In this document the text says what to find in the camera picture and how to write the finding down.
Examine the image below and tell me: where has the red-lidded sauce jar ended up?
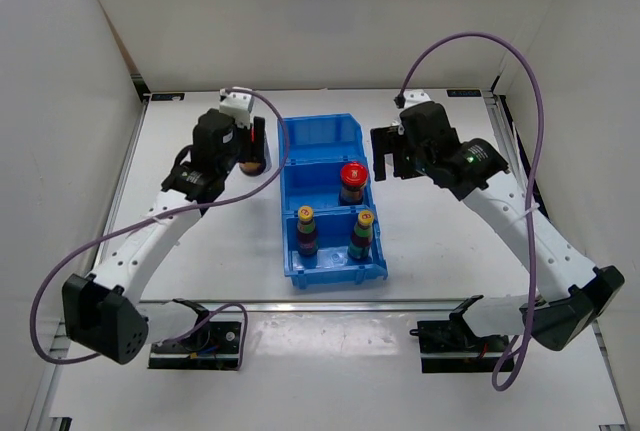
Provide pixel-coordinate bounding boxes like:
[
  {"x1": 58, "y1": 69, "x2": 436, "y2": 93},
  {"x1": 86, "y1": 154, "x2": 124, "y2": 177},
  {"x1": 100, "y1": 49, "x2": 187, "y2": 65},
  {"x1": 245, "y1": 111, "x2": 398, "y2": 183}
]
[
  {"x1": 239, "y1": 131, "x2": 270, "y2": 177},
  {"x1": 339, "y1": 161, "x2": 368, "y2": 206}
]

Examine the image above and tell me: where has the green-labelled sauce bottle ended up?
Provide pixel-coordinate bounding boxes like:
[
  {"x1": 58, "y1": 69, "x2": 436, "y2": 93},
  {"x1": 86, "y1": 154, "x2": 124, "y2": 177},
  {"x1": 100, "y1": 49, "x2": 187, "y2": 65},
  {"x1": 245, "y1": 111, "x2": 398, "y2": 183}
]
[{"x1": 348, "y1": 209, "x2": 375, "y2": 261}]

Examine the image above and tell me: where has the yellow-capped sauce bottle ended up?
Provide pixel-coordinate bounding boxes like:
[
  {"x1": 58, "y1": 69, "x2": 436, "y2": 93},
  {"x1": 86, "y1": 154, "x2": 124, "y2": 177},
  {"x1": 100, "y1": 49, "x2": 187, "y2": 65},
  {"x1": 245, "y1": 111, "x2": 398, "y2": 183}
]
[{"x1": 296, "y1": 205, "x2": 318, "y2": 256}]

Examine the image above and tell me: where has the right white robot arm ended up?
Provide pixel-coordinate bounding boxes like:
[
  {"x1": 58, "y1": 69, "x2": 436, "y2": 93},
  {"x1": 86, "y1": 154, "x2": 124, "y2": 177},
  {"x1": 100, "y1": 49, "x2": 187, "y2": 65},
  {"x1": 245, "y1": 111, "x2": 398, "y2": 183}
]
[{"x1": 370, "y1": 101, "x2": 624, "y2": 351}]

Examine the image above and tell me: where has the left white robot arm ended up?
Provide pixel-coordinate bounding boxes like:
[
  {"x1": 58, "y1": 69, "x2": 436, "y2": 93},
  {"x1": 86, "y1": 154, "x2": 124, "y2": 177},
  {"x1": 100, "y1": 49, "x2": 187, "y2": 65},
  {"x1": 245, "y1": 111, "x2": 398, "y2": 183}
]
[{"x1": 62, "y1": 108, "x2": 267, "y2": 364}]

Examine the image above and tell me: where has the blue three-compartment plastic bin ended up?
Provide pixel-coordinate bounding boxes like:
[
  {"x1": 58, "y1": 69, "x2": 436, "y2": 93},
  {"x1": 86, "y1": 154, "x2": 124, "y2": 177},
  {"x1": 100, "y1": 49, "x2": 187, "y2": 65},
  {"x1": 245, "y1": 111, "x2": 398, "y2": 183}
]
[{"x1": 279, "y1": 114, "x2": 388, "y2": 289}]

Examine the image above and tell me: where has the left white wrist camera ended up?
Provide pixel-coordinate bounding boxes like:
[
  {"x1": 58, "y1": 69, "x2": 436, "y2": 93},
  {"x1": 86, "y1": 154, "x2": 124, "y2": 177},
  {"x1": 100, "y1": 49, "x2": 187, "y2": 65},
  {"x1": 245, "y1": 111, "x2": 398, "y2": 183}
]
[{"x1": 219, "y1": 88, "x2": 254, "y2": 129}]

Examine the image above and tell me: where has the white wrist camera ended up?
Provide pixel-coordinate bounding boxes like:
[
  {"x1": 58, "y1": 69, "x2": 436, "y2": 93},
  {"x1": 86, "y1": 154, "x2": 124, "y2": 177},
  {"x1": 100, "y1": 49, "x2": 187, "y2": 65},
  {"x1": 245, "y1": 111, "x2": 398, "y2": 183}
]
[
  {"x1": 219, "y1": 88, "x2": 254, "y2": 129},
  {"x1": 393, "y1": 89, "x2": 432, "y2": 110}
]

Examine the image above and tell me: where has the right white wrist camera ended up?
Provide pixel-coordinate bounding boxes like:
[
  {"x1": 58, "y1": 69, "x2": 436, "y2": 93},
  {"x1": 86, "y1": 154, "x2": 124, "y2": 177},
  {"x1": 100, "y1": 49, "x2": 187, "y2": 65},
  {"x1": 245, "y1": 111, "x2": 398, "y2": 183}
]
[{"x1": 393, "y1": 89, "x2": 432, "y2": 110}]

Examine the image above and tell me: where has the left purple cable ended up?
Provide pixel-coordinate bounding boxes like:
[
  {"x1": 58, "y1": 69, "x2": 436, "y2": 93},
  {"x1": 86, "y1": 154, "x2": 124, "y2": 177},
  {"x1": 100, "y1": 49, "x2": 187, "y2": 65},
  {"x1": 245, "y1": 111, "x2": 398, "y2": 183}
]
[{"x1": 29, "y1": 87, "x2": 291, "y2": 365}]

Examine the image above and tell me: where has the purple cable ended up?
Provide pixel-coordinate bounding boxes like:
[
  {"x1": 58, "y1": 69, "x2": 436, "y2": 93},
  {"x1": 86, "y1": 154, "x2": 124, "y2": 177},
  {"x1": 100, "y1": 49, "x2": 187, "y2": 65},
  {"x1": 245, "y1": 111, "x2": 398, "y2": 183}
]
[
  {"x1": 402, "y1": 32, "x2": 545, "y2": 392},
  {"x1": 29, "y1": 87, "x2": 291, "y2": 365}
]

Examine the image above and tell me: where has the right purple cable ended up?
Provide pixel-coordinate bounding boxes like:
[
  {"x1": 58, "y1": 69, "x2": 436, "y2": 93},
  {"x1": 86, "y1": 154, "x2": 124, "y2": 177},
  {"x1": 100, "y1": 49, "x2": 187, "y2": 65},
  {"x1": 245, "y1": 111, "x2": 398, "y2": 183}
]
[{"x1": 402, "y1": 32, "x2": 545, "y2": 392}]

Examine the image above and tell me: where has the aluminium frame rail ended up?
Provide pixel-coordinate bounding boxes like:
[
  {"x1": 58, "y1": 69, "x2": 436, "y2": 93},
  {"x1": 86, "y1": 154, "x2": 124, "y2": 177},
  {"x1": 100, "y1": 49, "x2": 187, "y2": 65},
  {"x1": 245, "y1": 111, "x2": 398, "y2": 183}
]
[{"x1": 89, "y1": 299, "x2": 571, "y2": 314}]

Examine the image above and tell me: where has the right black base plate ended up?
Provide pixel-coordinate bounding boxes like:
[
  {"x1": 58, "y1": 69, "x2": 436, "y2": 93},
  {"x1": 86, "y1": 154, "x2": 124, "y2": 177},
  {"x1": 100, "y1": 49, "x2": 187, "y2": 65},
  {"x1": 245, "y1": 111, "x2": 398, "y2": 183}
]
[{"x1": 409, "y1": 321, "x2": 509, "y2": 374}]

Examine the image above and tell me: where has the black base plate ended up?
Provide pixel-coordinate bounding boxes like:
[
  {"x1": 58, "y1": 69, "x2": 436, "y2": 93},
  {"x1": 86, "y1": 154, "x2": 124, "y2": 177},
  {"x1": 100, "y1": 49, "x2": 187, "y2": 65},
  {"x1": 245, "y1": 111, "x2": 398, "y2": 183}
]
[
  {"x1": 409, "y1": 321, "x2": 509, "y2": 374},
  {"x1": 147, "y1": 298, "x2": 249, "y2": 371}
]

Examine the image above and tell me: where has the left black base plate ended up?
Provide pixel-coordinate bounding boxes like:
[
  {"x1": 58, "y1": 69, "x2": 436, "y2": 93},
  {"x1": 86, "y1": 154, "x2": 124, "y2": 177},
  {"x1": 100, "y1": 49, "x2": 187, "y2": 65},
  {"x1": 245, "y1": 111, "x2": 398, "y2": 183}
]
[{"x1": 147, "y1": 298, "x2": 249, "y2": 371}]

